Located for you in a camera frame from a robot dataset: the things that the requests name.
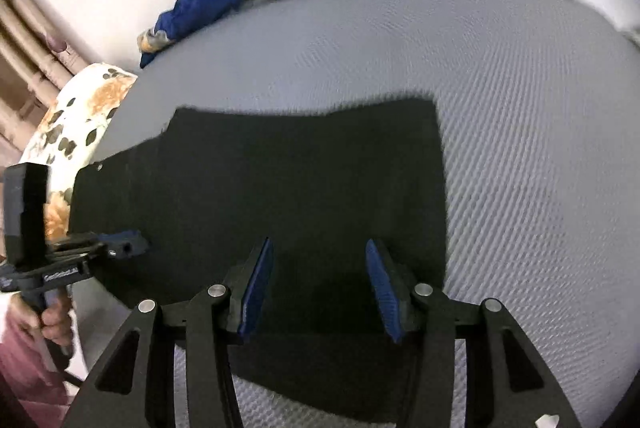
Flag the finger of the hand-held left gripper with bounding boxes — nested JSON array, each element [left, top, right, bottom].
[[47, 230, 149, 261]]

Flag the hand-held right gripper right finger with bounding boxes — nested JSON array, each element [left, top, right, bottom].
[[365, 239, 581, 428]]

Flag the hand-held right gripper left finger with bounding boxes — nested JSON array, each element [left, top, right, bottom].
[[86, 237, 275, 428]]

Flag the black pants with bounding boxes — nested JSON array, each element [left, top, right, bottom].
[[67, 95, 448, 424]]

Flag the person's left forearm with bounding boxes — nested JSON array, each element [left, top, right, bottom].
[[0, 313, 71, 414]]

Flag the person's left hand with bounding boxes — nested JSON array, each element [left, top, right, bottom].
[[10, 290, 76, 349]]

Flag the white floral pillow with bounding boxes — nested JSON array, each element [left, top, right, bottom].
[[22, 62, 138, 253]]

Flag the pink floral curtain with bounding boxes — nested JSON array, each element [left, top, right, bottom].
[[0, 0, 101, 159]]

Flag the grey bed mattress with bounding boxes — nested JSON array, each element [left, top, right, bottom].
[[75, 0, 640, 428]]

